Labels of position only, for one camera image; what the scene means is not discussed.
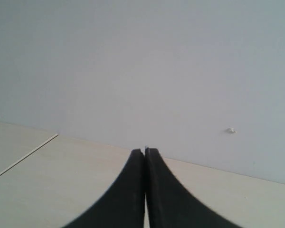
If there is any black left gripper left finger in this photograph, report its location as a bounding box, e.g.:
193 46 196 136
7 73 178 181
65 149 145 228

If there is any small white wall peg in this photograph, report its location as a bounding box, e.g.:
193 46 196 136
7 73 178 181
226 127 237 134

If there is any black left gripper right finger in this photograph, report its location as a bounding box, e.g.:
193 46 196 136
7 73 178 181
145 148 239 228

